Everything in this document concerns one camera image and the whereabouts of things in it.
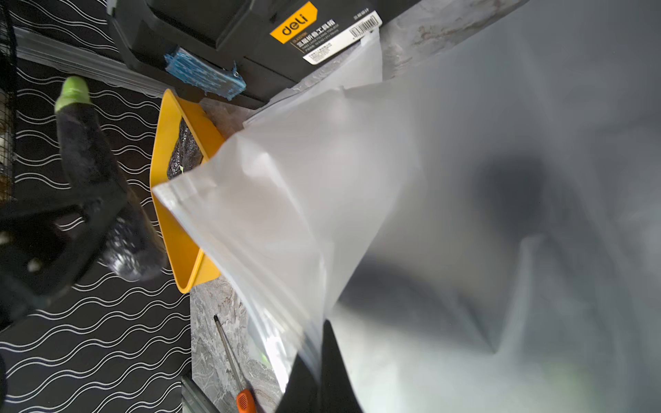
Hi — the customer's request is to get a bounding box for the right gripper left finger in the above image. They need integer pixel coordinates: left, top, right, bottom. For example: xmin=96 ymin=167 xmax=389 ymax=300
xmin=275 ymin=356 xmax=319 ymax=413

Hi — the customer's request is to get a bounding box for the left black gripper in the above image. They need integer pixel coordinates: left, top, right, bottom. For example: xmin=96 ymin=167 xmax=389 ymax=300
xmin=1 ymin=182 xmax=127 ymax=325

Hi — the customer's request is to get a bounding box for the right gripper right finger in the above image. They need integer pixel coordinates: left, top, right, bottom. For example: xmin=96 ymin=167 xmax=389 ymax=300
xmin=318 ymin=320 xmax=363 ymax=413

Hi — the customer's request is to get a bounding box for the yellow plastic tray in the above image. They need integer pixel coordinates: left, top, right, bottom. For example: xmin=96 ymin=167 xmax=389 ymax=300
xmin=150 ymin=89 xmax=225 ymax=294

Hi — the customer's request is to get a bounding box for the black yellow toolbox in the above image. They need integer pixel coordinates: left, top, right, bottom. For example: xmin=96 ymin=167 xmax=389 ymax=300
xmin=106 ymin=1 xmax=415 ymax=109

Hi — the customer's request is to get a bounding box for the orange handled screwdriver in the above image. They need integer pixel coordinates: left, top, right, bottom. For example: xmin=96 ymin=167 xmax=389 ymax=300
xmin=213 ymin=315 xmax=258 ymax=413

